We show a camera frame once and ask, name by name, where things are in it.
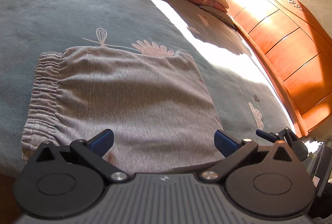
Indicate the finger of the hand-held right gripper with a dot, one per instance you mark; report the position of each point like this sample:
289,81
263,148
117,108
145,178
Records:
263,134

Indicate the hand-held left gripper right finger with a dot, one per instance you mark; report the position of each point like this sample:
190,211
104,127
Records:
225,143

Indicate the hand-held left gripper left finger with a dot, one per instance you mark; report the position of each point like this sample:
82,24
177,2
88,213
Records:
102,141

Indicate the white round fan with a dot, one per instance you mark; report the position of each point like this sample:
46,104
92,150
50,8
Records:
329,141

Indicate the wooden headboard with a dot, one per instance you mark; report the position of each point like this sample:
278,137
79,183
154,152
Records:
285,39

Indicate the flat blue-grey pillow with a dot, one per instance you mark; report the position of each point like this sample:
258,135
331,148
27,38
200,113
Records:
216,12

